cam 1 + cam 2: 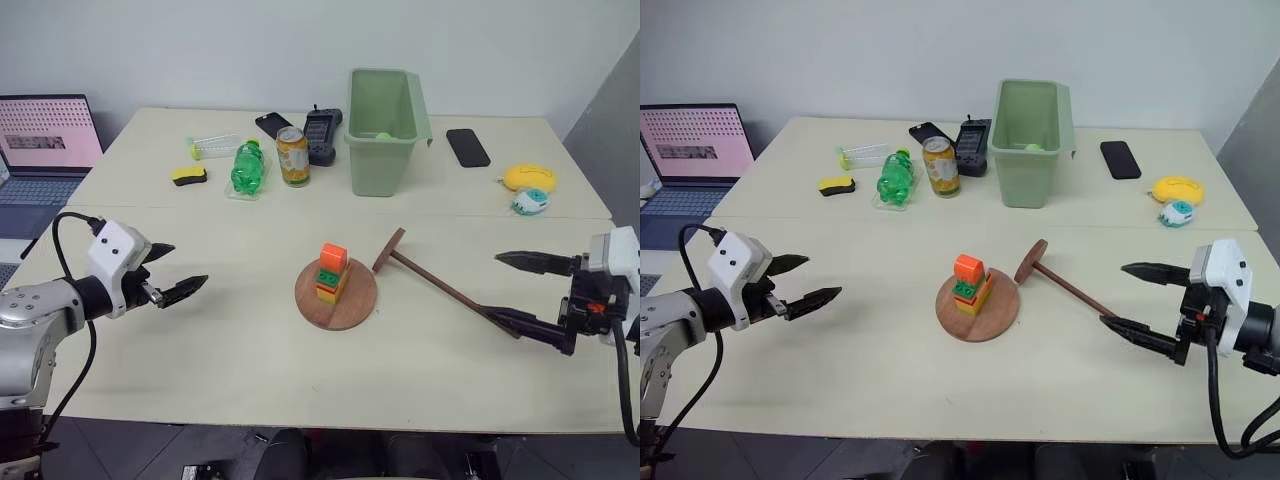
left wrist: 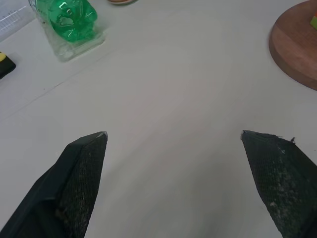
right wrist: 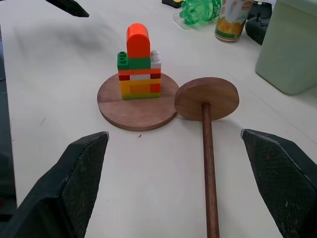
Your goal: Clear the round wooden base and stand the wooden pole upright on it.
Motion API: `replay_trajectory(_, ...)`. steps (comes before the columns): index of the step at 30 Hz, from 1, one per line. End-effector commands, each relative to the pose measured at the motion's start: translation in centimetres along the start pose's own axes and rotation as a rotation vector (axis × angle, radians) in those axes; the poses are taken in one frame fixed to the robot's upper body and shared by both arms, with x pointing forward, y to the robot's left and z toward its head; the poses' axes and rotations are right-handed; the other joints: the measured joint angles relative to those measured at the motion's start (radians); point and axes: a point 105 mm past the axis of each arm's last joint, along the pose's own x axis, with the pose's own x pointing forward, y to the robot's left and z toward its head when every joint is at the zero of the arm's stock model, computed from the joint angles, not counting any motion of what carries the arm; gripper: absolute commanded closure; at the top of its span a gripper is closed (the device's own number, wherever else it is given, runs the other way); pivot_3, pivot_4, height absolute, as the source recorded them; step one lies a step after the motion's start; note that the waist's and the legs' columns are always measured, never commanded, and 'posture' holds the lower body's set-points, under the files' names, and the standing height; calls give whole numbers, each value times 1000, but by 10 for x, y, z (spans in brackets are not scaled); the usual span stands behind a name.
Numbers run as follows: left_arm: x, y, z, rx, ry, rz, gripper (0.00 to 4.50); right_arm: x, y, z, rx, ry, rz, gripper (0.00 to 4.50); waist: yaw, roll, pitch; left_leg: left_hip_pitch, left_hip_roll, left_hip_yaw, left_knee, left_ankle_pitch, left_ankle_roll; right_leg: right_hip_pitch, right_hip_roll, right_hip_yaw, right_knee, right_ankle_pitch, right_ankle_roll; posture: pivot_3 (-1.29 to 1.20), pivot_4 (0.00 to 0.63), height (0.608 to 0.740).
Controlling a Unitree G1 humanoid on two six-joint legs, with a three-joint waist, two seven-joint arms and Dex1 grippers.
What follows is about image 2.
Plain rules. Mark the green plastic bottle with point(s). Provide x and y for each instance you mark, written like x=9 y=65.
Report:
x=71 y=18
x=76 y=47

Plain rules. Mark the round wooden rimmed dish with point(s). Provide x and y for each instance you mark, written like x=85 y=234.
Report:
x=121 y=1

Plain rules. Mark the clear plastic storage box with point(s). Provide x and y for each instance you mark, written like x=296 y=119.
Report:
x=11 y=19

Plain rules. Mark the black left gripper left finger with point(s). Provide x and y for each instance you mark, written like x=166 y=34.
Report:
x=62 y=188

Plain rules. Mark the round brown wooden base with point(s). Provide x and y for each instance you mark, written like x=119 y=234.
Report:
x=294 y=49

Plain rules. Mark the green and orange block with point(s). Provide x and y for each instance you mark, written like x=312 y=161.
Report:
x=314 y=21

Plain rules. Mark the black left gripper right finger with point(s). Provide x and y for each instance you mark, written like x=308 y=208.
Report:
x=284 y=186

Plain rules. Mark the black and yellow tool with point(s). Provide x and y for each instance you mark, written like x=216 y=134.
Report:
x=5 y=65

